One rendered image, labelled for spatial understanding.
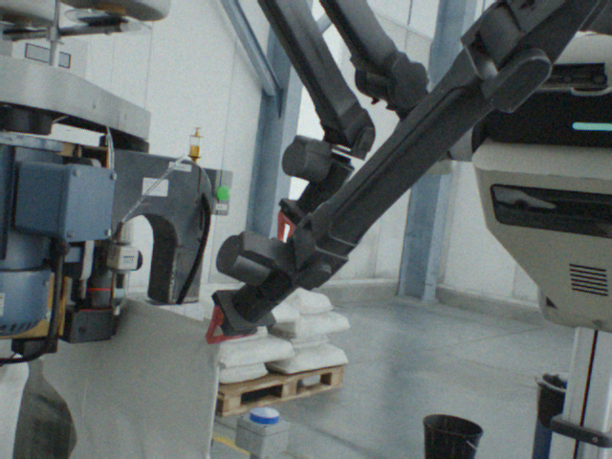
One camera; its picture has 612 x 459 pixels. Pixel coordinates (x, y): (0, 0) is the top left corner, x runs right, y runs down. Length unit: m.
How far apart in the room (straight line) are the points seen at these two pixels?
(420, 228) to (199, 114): 4.22
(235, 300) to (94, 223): 0.26
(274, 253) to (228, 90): 6.02
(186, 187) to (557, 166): 0.64
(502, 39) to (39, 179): 0.54
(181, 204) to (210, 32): 5.57
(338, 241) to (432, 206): 8.82
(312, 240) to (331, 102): 0.26
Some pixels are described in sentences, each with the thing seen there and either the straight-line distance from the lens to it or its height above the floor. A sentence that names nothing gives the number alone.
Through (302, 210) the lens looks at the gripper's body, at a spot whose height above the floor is 1.27.
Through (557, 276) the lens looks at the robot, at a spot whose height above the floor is 1.22.
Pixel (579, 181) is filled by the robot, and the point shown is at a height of 1.38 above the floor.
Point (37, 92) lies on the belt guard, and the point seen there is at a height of 1.38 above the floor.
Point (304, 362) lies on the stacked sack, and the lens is 4.48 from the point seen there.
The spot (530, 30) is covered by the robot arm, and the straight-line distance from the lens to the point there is 0.75.
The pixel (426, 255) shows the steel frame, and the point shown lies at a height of 0.64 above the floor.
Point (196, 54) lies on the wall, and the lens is 6.68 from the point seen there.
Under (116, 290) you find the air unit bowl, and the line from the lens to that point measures 1.18.
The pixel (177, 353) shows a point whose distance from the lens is 1.17.
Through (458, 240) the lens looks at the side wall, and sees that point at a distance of 9.79.
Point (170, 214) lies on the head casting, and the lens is 1.29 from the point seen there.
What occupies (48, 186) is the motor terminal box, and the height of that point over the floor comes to 1.28.
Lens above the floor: 1.31
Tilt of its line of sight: 4 degrees down
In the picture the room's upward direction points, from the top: 7 degrees clockwise
